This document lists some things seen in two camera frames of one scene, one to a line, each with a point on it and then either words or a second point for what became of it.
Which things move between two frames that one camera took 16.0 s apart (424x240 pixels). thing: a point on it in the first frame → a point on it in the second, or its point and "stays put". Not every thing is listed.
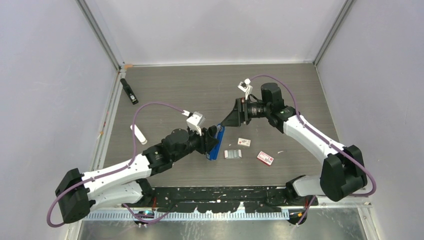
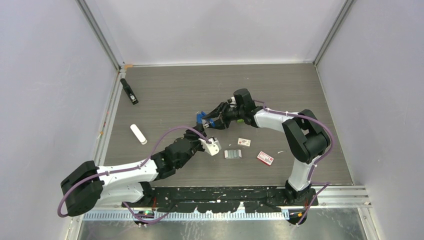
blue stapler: (213, 154) → (199, 119)
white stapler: (138, 134) stays put
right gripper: (233, 119) → (222, 123)
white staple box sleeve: (243, 142) stays put
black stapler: (129, 91) stays put
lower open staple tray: (232, 154) stays put
